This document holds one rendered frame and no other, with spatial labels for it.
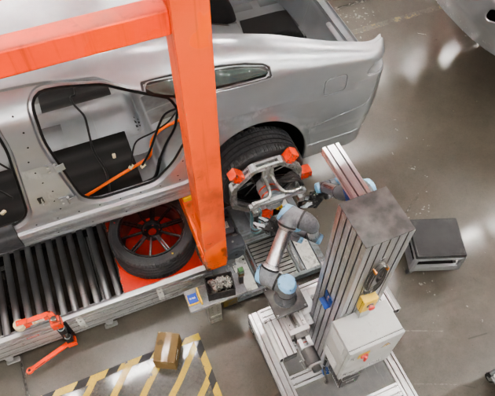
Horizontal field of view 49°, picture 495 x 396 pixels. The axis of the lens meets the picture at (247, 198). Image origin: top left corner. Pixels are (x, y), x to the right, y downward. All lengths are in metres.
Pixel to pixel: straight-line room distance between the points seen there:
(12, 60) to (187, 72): 0.69
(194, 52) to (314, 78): 1.42
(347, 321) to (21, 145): 2.07
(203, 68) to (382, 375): 2.58
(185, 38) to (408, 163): 3.44
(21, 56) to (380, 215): 1.59
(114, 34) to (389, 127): 3.79
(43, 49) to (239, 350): 2.80
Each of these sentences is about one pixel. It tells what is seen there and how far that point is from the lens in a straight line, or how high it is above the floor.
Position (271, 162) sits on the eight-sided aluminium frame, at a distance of 3.73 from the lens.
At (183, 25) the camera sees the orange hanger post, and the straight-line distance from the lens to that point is 2.22.
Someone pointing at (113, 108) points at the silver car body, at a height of 0.95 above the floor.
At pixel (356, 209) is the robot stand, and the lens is 2.44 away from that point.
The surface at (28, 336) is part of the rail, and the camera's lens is 4.23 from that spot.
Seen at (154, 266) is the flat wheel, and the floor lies 0.49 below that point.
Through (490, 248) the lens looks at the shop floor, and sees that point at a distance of 5.04.
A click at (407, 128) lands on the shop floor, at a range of 5.59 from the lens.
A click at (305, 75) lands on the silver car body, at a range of 3.54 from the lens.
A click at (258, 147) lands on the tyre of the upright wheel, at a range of 3.70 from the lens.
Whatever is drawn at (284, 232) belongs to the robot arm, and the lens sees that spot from 3.26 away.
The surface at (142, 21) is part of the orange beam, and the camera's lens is 2.20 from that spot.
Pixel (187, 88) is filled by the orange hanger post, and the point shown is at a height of 2.34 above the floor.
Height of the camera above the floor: 4.05
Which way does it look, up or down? 56 degrees down
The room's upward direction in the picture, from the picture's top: straight up
